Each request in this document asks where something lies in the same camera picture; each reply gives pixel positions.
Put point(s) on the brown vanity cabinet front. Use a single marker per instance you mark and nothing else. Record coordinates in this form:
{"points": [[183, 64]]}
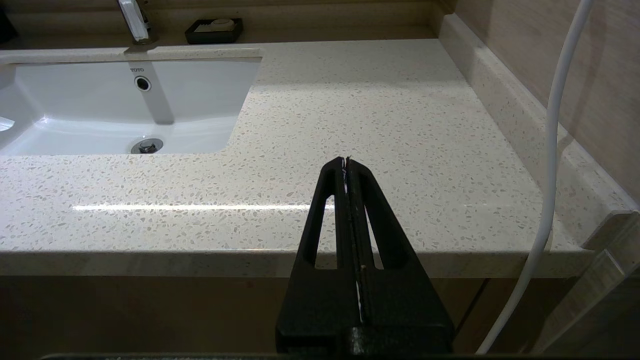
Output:
{"points": [[150, 320]]}

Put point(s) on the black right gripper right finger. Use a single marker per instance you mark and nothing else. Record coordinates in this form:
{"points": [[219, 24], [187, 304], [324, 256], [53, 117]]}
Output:
{"points": [[400, 310]]}

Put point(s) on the chrome sink drain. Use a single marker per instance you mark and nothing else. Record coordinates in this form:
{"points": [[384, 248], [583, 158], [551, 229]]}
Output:
{"points": [[147, 146]]}

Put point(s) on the chrome faucet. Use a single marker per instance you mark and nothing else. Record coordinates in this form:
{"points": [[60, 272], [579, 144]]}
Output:
{"points": [[135, 20]]}

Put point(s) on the round soap bar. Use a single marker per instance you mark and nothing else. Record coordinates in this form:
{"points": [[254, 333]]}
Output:
{"points": [[221, 23]]}

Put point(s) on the black soap dish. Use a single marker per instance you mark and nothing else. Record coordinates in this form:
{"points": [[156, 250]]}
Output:
{"points": [[192, 35]]}

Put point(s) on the white sink basin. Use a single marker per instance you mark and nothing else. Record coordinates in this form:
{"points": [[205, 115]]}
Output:
{"points": [[100, 100]]}

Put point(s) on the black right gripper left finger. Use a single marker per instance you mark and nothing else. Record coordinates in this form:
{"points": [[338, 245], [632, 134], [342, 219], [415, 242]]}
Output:
{"points": [[320, 300]]}

